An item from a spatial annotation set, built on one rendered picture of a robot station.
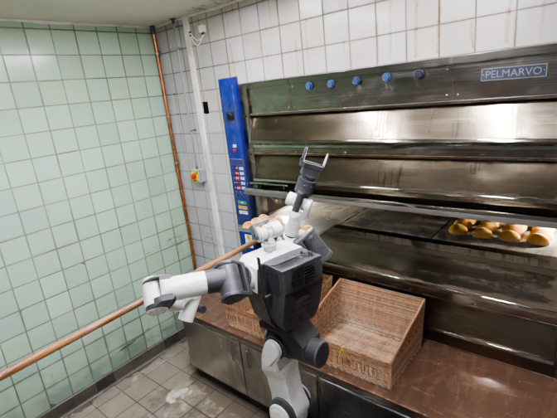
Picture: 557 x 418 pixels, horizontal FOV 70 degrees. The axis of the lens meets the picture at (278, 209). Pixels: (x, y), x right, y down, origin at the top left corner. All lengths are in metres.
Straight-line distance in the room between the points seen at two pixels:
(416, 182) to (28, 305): 2.50
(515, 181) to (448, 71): 0.58
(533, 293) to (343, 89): 1.39
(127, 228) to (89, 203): 0.35
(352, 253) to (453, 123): 0.97
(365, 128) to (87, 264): 2.13
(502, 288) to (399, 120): 0.97
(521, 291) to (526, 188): 0.51
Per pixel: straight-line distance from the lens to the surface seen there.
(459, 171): 2.14
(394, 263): 2.42
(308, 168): 1.84
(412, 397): 2.19
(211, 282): 1.53
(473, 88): 2.08
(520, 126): 2.04
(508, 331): 2.39
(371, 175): 2.30
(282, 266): 1.53
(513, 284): 2.26
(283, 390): 1.98
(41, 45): 3.07
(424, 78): 2.14
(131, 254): 3.34
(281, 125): 2.61
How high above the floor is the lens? 2.03
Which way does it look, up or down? 16 degrees down
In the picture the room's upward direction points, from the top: 6 degrees counter-clockwise
